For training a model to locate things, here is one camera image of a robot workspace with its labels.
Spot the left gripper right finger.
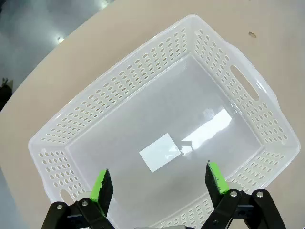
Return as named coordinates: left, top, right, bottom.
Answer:
left=201, top=160, right=286, bottom=229

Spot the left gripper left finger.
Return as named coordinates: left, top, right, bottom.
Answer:
left=41, top=168, right=115, bottom=229

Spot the white perforated plastic basket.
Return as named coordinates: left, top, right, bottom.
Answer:
left=28, top=14, right=301, bottom=229

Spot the white rectangular label sticker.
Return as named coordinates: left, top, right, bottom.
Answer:
left=139, top=133, right=183, bottom=173

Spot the dark bulky object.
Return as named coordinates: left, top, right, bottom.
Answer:
left=0, top=77, right=14, bottom=113

